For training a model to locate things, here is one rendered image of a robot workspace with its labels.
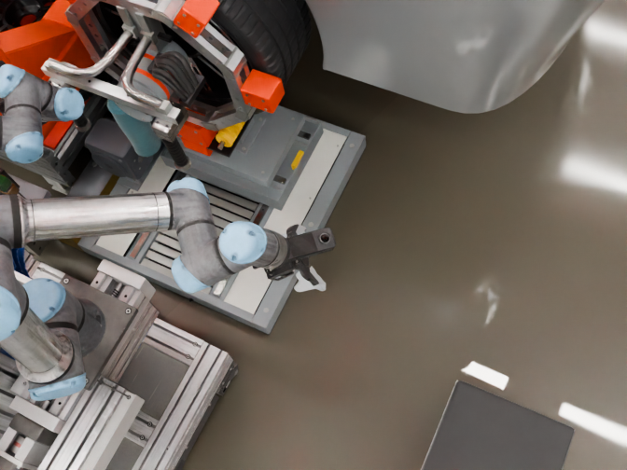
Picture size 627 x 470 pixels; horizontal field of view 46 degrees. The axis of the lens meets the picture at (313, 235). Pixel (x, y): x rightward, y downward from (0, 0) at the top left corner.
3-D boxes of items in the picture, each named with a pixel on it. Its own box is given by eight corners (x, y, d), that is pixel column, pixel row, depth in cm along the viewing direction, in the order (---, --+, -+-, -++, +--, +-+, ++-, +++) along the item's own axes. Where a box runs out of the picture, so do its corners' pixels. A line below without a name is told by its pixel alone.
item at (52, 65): (141, 34, 196) (127, 7, 187) (103, 91, 190) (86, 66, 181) (87, 16, 201) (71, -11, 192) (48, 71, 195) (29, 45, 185)
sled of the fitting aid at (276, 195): (324, 133, 283) (321, 119, 274) (281, 212, 271) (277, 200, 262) (211, 93, 296) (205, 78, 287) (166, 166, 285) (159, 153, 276)
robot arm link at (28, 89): (11, 95, 157) (55, 115, 165) (9, 54, 161) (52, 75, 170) (-11, 113, 160) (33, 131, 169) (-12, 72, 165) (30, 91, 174)
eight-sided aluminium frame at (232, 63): (270, 131, 227) (232, 11, 178) (259, 149, 225) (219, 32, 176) (122, 78, 242) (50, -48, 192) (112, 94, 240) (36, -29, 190)
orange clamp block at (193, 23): (210, 17, 187) (221, 2, 179) (195, 40, 184) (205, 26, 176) (187, -1, 185) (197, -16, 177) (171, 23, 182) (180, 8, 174)
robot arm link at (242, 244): (207, 231, 135) (247, 211, 132) (235, 239, 145) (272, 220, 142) (221, 270, 132) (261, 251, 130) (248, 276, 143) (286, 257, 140)
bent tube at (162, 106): (204, 57, 191) (194, 30, 182) (167, 116, 185) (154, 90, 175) (147, 37, 196) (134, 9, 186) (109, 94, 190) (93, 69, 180)
